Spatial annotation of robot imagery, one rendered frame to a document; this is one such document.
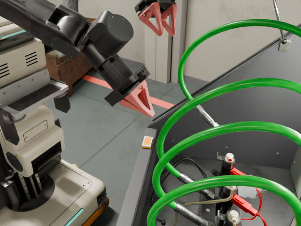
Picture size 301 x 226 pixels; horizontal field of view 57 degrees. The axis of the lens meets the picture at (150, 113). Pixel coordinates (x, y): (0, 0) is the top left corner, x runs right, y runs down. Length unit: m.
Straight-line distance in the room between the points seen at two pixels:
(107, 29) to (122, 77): 0.11
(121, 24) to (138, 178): 0.49
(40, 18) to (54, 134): 0.82
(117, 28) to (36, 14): 0.15
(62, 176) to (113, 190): 0.42
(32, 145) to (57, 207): 0.53
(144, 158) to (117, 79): 0.40
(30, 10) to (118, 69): 0.20
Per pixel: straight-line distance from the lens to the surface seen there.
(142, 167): 0.90
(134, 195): 0.83
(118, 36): 0.53
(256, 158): 1.12
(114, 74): 0.59
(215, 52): 3.09
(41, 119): 1.30
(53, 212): 1.70
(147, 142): 0.97
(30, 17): 0.59
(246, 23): 0.63
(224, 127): 0.43
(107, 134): 2.55
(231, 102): 0.96
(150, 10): 0.76
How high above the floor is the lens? 1.60
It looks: 35 degrees down
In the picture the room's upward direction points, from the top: straight up
